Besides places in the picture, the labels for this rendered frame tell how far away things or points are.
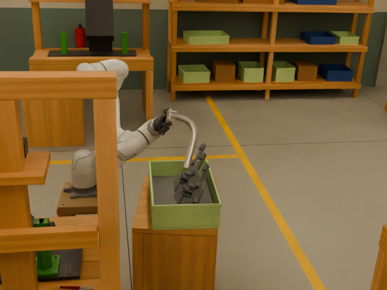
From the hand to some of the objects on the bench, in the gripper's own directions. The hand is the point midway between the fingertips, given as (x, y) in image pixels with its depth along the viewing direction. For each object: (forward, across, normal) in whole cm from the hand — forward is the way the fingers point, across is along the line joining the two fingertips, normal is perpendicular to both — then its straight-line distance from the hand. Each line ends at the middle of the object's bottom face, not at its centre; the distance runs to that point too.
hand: (171, 117), depth 244 cm
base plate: (-63, -80, -75) cm, 126 cm away
